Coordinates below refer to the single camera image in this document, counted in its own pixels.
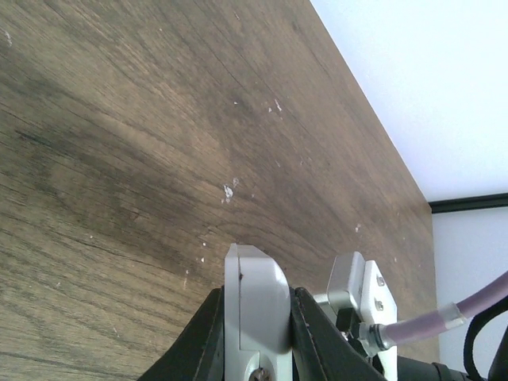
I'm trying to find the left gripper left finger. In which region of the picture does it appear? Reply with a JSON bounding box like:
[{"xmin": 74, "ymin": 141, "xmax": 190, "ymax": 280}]
[{"xmin": 139, "ymin": 287, "xmax": 225, "ymax": 381}]

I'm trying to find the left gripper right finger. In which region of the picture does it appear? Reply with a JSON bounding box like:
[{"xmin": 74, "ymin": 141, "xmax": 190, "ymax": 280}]
[{"xmin": 291, "ymin": 287, "xmax": 384, "ymax": 381}]

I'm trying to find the white remote control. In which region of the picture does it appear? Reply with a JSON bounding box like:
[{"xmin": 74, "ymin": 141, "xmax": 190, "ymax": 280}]
[{"xmin": 224, "ymin": 244, "xmax": 293, "ymax": 380}]

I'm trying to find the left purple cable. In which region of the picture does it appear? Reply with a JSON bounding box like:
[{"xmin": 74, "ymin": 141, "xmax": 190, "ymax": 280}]
[{"xmin": 368, "ymin": 270, "xmax": 508, "ymax": 352}]

